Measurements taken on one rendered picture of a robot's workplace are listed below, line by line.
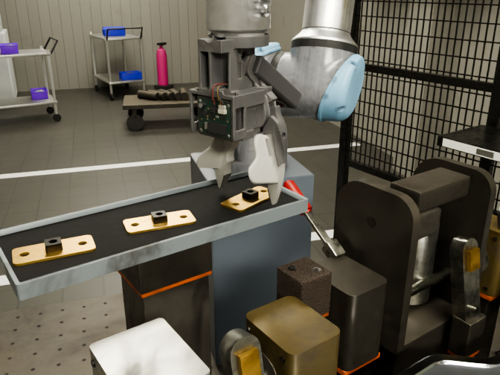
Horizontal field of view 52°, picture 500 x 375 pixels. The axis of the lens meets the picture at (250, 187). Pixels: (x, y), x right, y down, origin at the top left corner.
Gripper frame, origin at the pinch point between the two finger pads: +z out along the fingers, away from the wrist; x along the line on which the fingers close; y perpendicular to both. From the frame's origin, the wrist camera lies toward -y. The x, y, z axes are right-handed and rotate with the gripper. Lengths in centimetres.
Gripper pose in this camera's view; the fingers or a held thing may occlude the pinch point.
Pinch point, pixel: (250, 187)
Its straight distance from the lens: 69.1
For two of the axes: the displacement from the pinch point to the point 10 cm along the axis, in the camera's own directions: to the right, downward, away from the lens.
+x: 7.7, 2.3, -5.9
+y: -6.4, 2.8, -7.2
